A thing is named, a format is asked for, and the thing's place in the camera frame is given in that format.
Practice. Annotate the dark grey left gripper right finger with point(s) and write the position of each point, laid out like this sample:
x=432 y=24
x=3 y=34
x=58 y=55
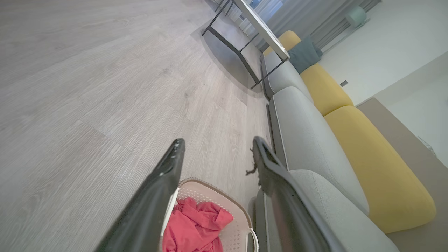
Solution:
x=290 y=210

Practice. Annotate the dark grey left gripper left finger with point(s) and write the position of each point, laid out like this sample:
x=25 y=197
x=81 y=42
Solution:
x=147 y=206

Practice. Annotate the beige plastic laundry basket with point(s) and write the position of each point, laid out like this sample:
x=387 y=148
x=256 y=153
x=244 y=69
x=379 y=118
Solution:
x=224 y=213

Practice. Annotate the grey sofa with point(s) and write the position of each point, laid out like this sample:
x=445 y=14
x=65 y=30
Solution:
x=315 y=164

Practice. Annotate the red garment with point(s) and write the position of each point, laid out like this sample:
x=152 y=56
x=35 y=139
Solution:
x=194 y=227

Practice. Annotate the long yellow back cushion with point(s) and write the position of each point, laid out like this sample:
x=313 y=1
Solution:
x=378 y=168

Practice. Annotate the medium yellow back cushion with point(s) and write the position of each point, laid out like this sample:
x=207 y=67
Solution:
x=323 y=89

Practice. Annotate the dark teal throw pillow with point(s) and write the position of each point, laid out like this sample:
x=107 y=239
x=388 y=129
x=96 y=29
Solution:
x=303 y=54

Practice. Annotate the small yellow back cushion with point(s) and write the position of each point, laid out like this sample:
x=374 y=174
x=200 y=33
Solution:
x=285 y=42

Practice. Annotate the grey curtain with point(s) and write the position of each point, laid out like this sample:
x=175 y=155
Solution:
x=308 y=17

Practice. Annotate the pale green round object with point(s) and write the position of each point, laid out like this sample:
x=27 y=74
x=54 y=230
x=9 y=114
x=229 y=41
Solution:
x=356 y=15

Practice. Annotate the grey wall socket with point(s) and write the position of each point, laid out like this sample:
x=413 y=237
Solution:
x=344 y=83

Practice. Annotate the white table with black frame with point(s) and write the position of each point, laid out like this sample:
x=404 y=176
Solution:
x=245 y=35

